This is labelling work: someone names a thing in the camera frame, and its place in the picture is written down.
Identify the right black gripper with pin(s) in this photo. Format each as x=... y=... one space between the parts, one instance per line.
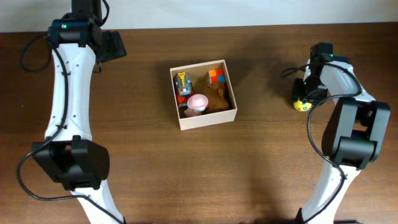
x=297 y=92

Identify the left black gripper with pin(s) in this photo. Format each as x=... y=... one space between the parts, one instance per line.
x=120 y=48

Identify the yellow ball with blue marks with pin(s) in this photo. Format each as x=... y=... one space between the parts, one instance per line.
x=301 y=106

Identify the red grey toy truck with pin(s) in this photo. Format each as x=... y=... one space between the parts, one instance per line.
x=183 y=88

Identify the brown plush toy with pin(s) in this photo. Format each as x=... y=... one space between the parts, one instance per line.
x=215 y=93

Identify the colourful puzzle cube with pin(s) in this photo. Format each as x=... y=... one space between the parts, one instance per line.
x=216 y=76

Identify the pink white duck toy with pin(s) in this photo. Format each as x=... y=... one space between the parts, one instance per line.
x=196 y=105

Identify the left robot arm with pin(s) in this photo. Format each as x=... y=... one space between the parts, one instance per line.
x=68 y=154

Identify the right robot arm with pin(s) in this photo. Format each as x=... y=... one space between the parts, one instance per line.
x=353 y=136

